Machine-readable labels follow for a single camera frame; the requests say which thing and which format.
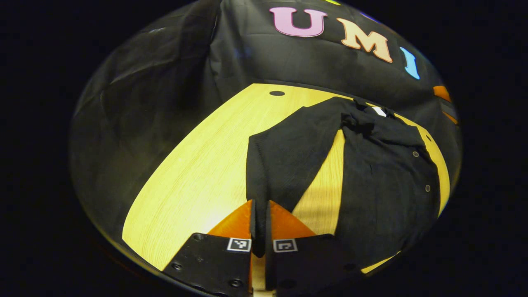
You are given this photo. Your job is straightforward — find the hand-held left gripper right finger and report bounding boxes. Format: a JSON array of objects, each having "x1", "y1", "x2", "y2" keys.
[{"x1": 265, "y1": 200, "x2": 360, "y2": 292}]

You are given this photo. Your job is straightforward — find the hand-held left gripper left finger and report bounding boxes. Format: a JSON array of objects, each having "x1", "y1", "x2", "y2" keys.
[{"x1": 162, "y1": 199, "x2": 257, "y2": 297}]

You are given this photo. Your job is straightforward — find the black buttoned cardigan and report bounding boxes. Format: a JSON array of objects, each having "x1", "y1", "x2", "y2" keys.
[{"x1": 245, "y1": 97, "x2": 441, "y2": 269}]

